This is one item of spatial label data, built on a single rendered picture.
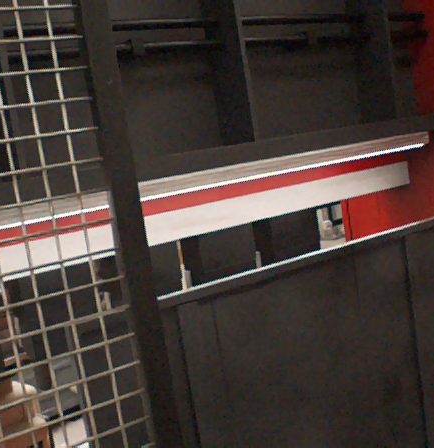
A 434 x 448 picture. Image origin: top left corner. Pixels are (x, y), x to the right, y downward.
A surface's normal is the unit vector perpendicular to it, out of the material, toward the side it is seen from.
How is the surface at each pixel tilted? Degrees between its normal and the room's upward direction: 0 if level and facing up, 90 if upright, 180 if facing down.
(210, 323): 90
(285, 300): 90
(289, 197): 90
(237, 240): 90
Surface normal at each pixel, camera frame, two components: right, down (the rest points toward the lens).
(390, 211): -0.82, 0.19
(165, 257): 0.55, 0.01
